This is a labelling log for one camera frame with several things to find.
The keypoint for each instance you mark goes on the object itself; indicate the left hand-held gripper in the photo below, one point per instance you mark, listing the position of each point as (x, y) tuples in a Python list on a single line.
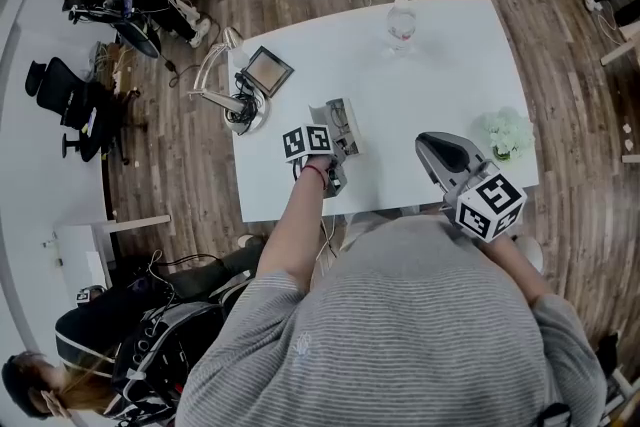
[(307, 142)]

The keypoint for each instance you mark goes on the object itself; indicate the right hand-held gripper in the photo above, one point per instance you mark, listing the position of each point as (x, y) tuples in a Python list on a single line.
[(490, 210)]

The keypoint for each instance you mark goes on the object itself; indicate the person's left forearm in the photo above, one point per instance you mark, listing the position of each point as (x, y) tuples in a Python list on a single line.
[(290, 235)]

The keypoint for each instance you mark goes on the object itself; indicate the person's right forearm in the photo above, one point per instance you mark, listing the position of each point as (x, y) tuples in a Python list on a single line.
[(510, 265)]

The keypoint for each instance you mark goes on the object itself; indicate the person's left hand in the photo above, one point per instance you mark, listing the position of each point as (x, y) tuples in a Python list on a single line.
[(322, 165)]

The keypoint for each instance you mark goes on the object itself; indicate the white flower bouquet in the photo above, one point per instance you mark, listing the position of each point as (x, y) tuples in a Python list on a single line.
[(505, 132)]

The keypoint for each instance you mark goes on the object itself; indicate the silver desk lamp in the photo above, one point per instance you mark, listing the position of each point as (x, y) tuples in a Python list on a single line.
[(250, 127)]

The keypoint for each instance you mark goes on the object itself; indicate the person's white shoe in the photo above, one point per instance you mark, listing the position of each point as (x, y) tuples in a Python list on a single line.
[(531, 252)]

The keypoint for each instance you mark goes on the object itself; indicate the clear water bottle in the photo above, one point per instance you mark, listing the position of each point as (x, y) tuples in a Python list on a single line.
[(400, 27)]

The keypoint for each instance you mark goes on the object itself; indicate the grey striped shirt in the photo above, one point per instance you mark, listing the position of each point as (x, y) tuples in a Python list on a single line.
[(400, 325)]

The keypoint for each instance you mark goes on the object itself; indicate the white desk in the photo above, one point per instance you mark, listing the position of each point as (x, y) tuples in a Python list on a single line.
[(145, 221)]

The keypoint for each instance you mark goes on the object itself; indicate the black shell chair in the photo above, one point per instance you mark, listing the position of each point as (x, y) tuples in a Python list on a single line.
[(142, 40)]

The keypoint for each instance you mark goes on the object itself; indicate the black backpack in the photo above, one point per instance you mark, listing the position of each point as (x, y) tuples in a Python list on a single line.
[(170, 355)]

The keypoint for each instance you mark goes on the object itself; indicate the black office chair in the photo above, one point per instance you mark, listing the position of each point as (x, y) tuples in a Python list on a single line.
[(60, 90)]

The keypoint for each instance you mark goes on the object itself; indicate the black picture frame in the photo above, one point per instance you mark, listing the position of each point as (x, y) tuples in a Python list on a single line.
[(267, 71)]

